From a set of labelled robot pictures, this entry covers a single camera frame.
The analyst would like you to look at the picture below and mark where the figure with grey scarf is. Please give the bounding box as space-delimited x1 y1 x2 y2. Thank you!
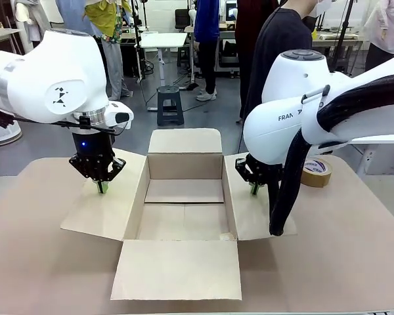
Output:
13 0 52 43

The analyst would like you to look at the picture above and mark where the person in blue top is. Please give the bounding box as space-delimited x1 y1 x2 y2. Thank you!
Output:
194 0 221 102

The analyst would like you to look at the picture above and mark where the black tripod stand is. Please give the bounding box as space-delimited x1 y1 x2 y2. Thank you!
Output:
129 0 147 85

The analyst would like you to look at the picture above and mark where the grey desk with metal legs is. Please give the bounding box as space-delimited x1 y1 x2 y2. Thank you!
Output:
0 28 24 56

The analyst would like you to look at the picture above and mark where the white standing desk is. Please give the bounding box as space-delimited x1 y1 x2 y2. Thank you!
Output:
140 31 188 111

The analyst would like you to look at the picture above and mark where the person in dark navy t-shirt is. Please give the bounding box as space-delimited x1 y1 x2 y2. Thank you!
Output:
241 0 319 124

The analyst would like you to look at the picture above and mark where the black light stand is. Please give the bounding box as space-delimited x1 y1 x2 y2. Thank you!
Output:
328 0 355 75

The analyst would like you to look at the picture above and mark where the brown cardboard box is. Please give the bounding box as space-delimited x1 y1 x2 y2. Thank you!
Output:
59 128 298 302

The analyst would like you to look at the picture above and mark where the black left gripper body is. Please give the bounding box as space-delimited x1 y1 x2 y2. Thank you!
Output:
72 129 115 180

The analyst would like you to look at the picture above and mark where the dark red garment figure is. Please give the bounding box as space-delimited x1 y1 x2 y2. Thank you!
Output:
234 0 280 43

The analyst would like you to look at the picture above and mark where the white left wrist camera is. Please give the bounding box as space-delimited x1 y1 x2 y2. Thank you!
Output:
108 101 135 128

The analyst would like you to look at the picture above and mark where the background workbench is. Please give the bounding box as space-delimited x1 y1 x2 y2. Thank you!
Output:
311 31 370 43

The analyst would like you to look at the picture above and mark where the black step stool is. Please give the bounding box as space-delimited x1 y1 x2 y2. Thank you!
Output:
156 85 185 127

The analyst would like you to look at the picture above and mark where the large white table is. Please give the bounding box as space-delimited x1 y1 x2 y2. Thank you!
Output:
347 134 394 175

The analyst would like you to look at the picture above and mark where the brown packing tape roll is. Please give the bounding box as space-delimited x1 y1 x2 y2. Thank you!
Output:
300 156 333 188

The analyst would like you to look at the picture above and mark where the light blue shirt figure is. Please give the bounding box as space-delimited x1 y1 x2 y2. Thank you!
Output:
55 0 101 39

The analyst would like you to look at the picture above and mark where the black right arm cable sleeve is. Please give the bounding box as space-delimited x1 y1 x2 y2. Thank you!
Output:
268 70 394 236

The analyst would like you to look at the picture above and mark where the computer monitor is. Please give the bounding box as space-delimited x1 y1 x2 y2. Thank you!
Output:
225 0 240 21

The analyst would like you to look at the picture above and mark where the white cylindrical air purifier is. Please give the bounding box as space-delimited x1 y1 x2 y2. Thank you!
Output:
0 119 23 144

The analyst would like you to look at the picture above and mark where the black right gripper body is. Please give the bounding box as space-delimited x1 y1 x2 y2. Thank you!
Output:
248 156 285 186

